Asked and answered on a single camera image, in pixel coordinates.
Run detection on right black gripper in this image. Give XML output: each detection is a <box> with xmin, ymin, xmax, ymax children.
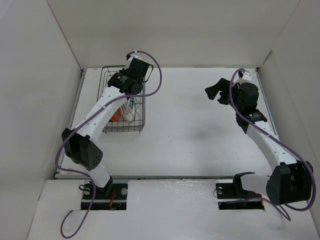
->
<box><xmin>204</xmin><ymin>78</ymin><xmax>243</xmax><ymax>113</ymax></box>

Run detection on white plate green rim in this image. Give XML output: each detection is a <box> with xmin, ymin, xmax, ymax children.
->
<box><xmin>127</xmin><ymin>97</ymin><xmax>137</xmax><ymax>114</ymax></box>

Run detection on white plate red characters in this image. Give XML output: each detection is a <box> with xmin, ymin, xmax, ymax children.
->
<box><xmin>121</xmin><ymin>103</ymin><xmax>136</xmax><ymax>123</ymax></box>

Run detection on orange plate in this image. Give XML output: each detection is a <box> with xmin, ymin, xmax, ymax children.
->
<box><xmin>110</xmin><ymin>108</ymin><xmax>124</xmax><ymax>122</ymax></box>

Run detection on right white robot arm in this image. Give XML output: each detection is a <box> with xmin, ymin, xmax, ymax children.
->
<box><xmin>205</xmin><ymin>78</ymin><xmax>316</xmax><ymax>210</ymax></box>

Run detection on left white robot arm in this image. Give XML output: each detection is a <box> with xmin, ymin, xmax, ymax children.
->
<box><xmin>64</xmin><ymin>55</ymin><xmax>149</xmax><ymax>199</ymax></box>

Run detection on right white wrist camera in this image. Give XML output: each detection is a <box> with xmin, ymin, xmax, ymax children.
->
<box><xmin>238</xmin><ymin>70</ymin><xmax>252</xmax><ymax>82</ymax></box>

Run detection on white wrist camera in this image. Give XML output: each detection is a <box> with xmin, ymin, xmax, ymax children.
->
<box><xmin>126</xmin><ymin>54</ymin><xmax>134</xmax><ymax>61</ymax></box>
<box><xmin>238</xmin><ymin>70</ymin><xmax>252</xmax><ymax>82</ymax></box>

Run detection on grey wire dish rack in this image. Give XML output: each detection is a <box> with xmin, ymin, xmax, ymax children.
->
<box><xmin>97</xmin><ymin>65</ymin><xmax>146</xmax><ymax>134</ymax></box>

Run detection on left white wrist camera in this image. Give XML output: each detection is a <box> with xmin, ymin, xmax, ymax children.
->
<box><xmin>126</xmin><ymin>54</ymin><xmax>134</xmax><ymax>61</ymax></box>

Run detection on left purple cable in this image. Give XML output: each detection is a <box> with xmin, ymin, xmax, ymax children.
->
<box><xmin>53</xmin><ymin>50</ymin><xmax>163</xmax><ymax>238</ymax></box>

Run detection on purple cable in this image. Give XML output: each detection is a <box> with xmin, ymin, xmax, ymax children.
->
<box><xmin>229</xmin><ymin>67</ymin><xmax>315</xmax><ymax>222</ymax></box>
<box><xmin>53</xmin><ymin>50</ymin><xmax>163</xmax><ymax>238</ymax></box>

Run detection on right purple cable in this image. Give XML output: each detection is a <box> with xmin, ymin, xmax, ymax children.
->
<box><xmin>229</xmin><ymin>67</ymin><xmax>315</xmax><ymax>222</ymax></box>

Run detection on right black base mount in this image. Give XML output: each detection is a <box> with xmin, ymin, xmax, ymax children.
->
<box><xmin>214</xmin><ymin>181</ymin><xmax>265</xmax><ymax>210</ymax></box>

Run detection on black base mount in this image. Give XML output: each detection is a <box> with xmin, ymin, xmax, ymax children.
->
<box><xmin>78</xmin><ymin>181</ymin><xmax>128</xmax><ymax>211</ymax></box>
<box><xmin>214</xmin><ymin>181</ymin><xmax>265</xmax><ymax>210</ymax></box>

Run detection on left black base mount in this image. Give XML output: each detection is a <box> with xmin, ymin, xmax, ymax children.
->
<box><xmin>78</xmin><ymin>181</ymin><xmax>128</xmax><ymax>211</ymax></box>

